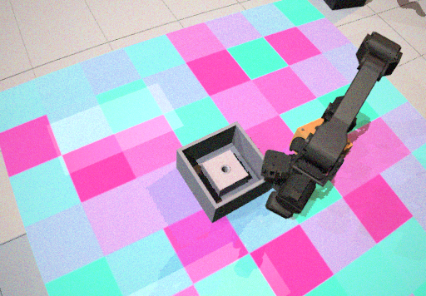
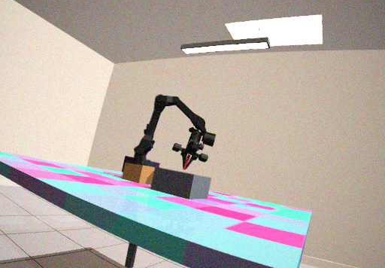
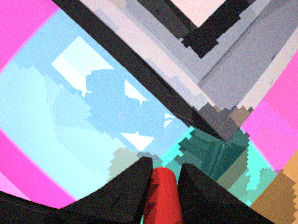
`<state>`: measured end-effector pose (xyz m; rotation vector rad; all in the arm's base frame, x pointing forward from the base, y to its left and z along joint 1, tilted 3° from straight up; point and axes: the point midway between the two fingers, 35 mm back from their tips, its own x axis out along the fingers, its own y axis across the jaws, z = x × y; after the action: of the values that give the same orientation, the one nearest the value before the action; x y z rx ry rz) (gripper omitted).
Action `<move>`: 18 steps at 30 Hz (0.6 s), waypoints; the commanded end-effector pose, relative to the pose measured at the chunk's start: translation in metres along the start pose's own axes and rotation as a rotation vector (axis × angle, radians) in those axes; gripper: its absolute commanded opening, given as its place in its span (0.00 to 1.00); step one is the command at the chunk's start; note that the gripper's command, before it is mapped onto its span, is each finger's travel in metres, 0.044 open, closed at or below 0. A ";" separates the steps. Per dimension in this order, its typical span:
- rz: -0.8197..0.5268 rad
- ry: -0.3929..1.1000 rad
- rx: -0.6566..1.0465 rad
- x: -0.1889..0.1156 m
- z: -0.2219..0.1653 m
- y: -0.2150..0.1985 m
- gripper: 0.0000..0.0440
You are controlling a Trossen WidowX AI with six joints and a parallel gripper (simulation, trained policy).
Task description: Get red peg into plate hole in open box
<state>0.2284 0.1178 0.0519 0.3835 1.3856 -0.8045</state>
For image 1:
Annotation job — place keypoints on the pink square plate with hole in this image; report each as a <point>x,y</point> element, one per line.
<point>224,173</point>

